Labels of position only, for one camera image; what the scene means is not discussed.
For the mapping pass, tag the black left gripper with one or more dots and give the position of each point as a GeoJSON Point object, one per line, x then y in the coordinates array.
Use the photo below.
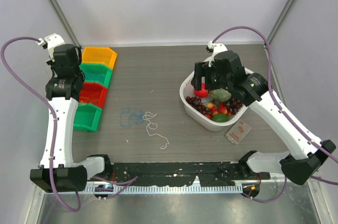
{"type": "Point", "coordinates": [52, 63]}

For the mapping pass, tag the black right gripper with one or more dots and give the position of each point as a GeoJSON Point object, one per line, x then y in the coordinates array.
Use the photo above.
{"type": "Point", "coordinates": [202, 69]}

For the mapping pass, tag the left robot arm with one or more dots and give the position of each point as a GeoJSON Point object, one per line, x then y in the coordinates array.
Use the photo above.
{"type": "Point", "coordinates": [57, 171]}

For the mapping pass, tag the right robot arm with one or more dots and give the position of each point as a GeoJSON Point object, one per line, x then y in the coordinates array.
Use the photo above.
{"type": "Point", "coordinates": [306, 152]}

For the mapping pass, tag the red apple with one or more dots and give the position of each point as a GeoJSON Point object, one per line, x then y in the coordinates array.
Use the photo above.
{"type": "Point", "coordinates": [202, 93]}

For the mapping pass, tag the white plastic fruit basket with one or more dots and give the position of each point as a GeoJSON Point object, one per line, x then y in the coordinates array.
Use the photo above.
{"type": "Point", "coordinates": [186, 89]}

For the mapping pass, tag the green netted melon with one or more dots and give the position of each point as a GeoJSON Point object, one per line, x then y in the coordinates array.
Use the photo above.
{"type": "Point", "coordinates": [220, 95]}

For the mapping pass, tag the dark purple grape bunch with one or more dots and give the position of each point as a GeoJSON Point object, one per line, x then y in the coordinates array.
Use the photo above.
{"type": "Point", "coordinates": [197, 104]}

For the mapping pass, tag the upper green storage bin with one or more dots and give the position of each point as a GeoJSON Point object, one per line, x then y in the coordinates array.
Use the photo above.
{"type": "Point", "coordinates": [98, 73]}

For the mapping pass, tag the green storage bin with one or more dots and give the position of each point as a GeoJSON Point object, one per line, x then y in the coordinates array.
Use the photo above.
{"type": "Point", "coordinates": [98, 73]}
{"type": "Point", "coordinates": [87, 118]}

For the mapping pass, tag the red yellow lychee fruit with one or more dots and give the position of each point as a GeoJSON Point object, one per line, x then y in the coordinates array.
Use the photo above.
{"type": "Point", "coordinates": [210, 106]}

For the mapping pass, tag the orange storage bin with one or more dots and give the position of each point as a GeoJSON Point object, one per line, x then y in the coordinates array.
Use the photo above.
{"type": "Point", "coordinates": [99, 55]}

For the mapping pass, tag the red storage bin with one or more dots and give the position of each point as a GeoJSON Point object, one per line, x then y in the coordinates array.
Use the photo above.
{"type": "Point", "coordinates": [93, 93]}

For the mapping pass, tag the red strawberry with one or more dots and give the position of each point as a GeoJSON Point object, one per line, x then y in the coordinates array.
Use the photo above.
{"type": "Point", "coordinates": [218, 110]}

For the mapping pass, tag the red grape bunch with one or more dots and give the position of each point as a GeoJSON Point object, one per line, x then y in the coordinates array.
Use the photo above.
{"type": "Point", "coordinates": [233, 106]}

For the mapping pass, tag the green lime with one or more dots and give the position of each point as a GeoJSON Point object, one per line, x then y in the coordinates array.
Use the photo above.
{"type": "Point", "coordinates": [220, 118]}

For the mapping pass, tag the lower green storage bin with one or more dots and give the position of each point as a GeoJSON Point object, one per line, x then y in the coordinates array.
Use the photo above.
{"type": "Point", "coordinates": [87, 118]}

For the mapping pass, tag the transparent plastic card packet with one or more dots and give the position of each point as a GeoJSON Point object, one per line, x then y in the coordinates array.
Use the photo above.
{"type": "Point", "coordinates": [238, 132]}

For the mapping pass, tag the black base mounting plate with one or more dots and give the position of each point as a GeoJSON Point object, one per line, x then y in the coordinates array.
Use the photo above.
{"type": "Point", "coordinates": [179, 174]}

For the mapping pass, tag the white slotted cable duct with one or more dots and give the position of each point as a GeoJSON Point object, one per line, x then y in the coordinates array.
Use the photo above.
{"type": "Point", "coordinates": [195, 188]}

